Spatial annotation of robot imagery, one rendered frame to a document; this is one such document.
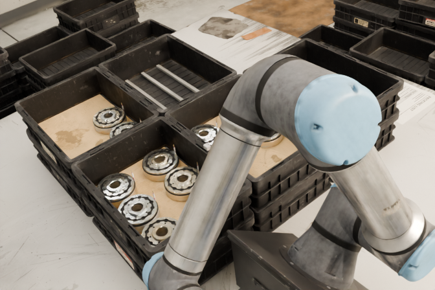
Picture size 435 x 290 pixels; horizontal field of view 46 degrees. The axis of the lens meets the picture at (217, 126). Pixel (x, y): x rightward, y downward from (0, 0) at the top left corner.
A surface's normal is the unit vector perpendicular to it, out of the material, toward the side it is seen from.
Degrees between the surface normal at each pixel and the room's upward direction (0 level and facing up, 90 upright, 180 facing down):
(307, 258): 30
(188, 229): 51
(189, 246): 58
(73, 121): 0
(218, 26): 1
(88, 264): 0
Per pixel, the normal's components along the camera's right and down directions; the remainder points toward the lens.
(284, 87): -0.68, -0.38
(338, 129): 0.45, 0.29
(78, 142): -0.10, -0.78
